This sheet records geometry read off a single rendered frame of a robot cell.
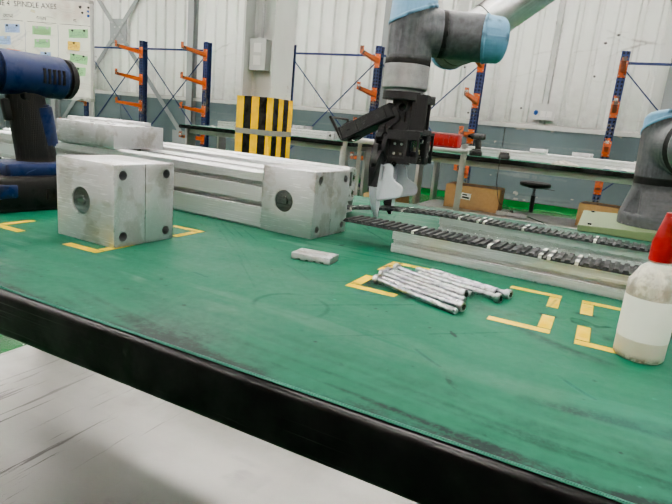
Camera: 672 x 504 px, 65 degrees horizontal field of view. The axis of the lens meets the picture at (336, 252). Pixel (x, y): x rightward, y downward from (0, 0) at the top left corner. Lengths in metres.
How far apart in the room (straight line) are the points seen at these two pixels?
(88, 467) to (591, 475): 1.08
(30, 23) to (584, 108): 6.92
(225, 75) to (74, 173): 10.13
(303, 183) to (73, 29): 5.87
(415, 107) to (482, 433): 0.67
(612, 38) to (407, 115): 7.64
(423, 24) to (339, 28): 8.66
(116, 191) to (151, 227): 0.07
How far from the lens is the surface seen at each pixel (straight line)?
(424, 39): 0.92
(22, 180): 0.87
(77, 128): 1.09
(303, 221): 0.75
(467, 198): 5.75
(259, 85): 4.39
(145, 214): 0.68
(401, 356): 0.40
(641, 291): 0.47
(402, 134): 0.90
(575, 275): 0.68
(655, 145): 1.21
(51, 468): 1.29
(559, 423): 0.36
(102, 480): 1.23
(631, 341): 0.48
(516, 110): 8.48
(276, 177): 0.77
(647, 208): 1.22
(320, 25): 9.77
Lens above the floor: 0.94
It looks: 13 degrees down
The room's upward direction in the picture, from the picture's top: 5 degrees clockwise
